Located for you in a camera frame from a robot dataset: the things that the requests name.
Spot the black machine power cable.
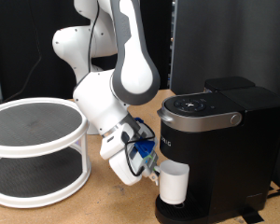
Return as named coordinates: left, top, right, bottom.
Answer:
left=265, top=186, right=280, bottom=200

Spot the white two-tier turntable shelf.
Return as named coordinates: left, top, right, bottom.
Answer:
left=0, top=97, right=92, bottom=209

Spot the thin black hanging cable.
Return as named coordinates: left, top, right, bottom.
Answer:
left=4, top=0, right=43, bottom=102

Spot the black tape strip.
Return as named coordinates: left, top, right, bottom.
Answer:
left=237, top=206, right=265, bottom=224

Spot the black Keurig coffee machine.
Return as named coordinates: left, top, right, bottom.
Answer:
left=154, top=76, right=280, bottom=224

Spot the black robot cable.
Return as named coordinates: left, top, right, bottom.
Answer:
left=87, top=0, right=157, bottom=178

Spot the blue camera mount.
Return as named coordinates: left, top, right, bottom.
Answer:
left=133, top=117, right=157, bottom=159

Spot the white mug green taped handle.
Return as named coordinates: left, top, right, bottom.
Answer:
left=153, top=160, right=190, bottom=205

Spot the black backdrop curtain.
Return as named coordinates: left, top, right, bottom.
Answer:
left=0, top=0, right=173, bottom=104

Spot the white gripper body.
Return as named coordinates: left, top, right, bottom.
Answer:
left=99, top=122, right=160, bottom=187

